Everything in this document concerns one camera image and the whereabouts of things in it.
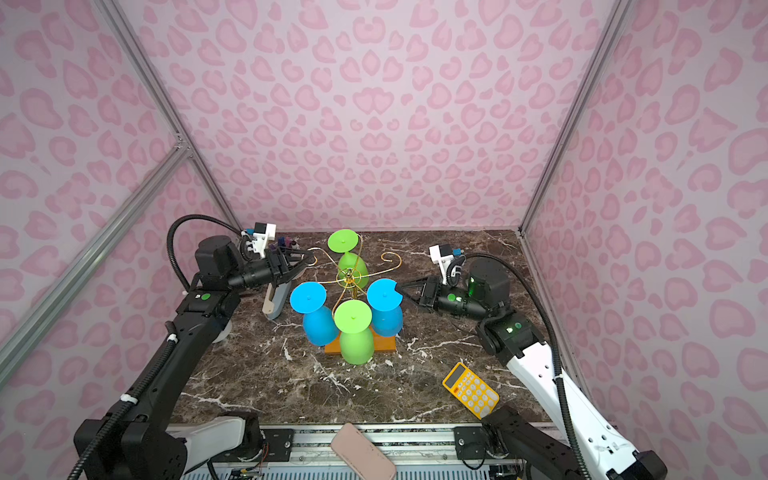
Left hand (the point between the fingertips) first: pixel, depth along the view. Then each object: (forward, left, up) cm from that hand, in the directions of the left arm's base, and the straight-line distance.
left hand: (313, 257), depth 69 cm
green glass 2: (-16, -11, 0) cm, 19 cm away
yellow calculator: (-21, -40, -32) cm, 56 cm away
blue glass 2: (-13, -17, 0) cm, 22 cm away
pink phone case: (-35, -11, -30) cm, 48 cm away
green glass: (+5, -7, 0) cm, 9 cm away
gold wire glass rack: (-5, -9, -2) cm, 10 cm away
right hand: (-10, -20, +1) cm, 22 cm away
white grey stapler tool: (+7, +20, -30) cm, 37 cm away
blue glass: (-13, -2, -9) cm, 16 cm away
